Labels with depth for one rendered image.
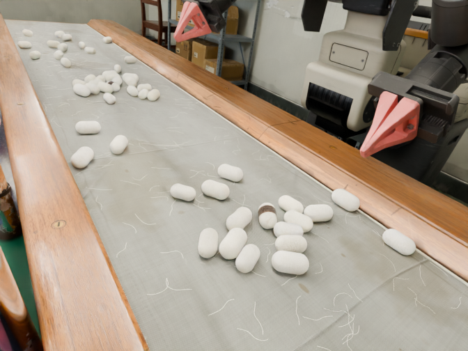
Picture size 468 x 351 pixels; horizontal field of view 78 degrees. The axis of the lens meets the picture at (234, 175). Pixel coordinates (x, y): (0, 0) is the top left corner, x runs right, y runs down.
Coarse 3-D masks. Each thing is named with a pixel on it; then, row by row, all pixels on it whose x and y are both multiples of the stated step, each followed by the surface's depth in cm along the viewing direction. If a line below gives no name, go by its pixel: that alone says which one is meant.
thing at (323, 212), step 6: (324, 204) 35; (306, 210) 34; (312, 210) 34; (318, 210) 34; (324, 210) 34; (330, 210) 34; (312, 216) 34; (318, 216) 34; (324, 216) 34; (330, 216) 34
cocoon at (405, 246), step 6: (384, 234) 33; (390, 234) 32; (396, 234) 32; (402, 234) 32; (384, 240) 33; (390, 240) 32; (396, 240) 32; (402, 240) 32; (408, 240) 32; (390, 246) 33; (396, 246) 32; (402, 246) 32; (408, 246) 31; (414, 246) 31; (402, 252) 32; (408, 252) 31
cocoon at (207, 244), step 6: (210, 228) 29; (204, 234) 28; (210, 234) 28; (216, 234) 29; (204, 240) 28; (210, 240) 28; (216, 240) 28; (198, 246) 28; (204, 246) 27; (210, 246) 27; (216, 246) 28; (198, 252) 28; (204, 252) 27; (210, 252) 27
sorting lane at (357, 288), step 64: (128, 64) 84; (64, 128) 46; (128, 128) 49; (192, 128) 53; (128, 192) 35; (256, 192) 39; (320, 192) 41; (128, 256) 27; (192, 256) 28; (320, 256) 30; (384, 256) 32; (192, 320) 23; (256, 320) 24; (320, 320) 24; (384, 320) 25; (448, 320) 26
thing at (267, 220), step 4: (264, 204) 34; (268, 204) 34; (264, 212) 32; (268, 212) 32; (272, 212) 32; (260, 216) 32; (264, 216) 32; (268, 216) 32; (272, 216) 32; (260, 220) 32; (264, 220) 32; (268, 220) 32; (272, 220) 32; (276, 220) 32; (260, 224) 32; (264, 224) 32; (268, 224) 32; (272, 224) 32; (268, 228) 32
